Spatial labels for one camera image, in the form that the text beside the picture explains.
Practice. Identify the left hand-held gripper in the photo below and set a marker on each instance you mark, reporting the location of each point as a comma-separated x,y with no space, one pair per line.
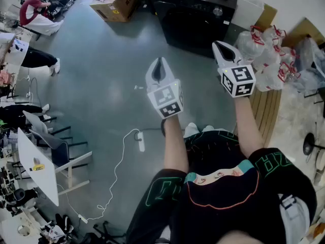
165,99

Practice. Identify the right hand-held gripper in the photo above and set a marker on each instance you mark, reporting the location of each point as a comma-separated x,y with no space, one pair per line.
238,80

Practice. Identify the person's left forearm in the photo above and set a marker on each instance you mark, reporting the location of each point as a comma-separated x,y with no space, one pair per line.
175,146

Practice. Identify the person's right forearm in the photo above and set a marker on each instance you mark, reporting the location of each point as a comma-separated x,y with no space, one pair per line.
247,126

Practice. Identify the cardboard box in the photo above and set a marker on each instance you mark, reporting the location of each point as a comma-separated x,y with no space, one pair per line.
119,5

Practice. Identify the small metal floor object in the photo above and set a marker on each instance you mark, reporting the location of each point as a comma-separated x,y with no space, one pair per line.
139,87

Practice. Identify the pile of clear plastic bags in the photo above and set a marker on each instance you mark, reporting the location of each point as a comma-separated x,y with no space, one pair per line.
266,57

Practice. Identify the white panel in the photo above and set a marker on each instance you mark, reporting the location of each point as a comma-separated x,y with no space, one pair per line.
247,14

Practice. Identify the brown cardboard sheet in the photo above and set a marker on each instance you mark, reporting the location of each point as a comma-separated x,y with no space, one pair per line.
267,15

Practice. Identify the person's left white shoe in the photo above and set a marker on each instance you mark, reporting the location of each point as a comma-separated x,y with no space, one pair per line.
191,129

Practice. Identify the person's white shoe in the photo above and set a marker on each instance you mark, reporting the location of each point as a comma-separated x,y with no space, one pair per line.
191,129
210,128

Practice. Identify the wooden slatted pallet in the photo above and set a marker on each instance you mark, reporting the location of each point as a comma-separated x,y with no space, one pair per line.
266,110

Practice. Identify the white power strip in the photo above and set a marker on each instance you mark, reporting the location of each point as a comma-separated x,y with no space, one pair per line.
141,141

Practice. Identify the person's right white shoe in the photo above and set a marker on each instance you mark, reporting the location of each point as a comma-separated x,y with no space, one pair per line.
210,128

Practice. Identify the black fan base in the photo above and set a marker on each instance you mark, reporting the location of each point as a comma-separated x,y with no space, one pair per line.
309,144

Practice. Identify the dark blue chair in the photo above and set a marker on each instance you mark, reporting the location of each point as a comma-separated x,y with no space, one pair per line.
57,146

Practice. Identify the grey chair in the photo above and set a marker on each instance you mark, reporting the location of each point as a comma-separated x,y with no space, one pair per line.
38,122

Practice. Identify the black printed shirt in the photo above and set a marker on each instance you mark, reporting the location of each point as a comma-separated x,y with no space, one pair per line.
223,207

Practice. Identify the yellow item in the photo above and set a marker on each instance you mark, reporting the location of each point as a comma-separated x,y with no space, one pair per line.
38,167

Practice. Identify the white table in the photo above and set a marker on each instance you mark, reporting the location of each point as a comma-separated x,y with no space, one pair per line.
38,177

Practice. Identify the grey waist bag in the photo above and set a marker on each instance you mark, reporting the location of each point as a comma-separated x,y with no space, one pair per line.
294,217

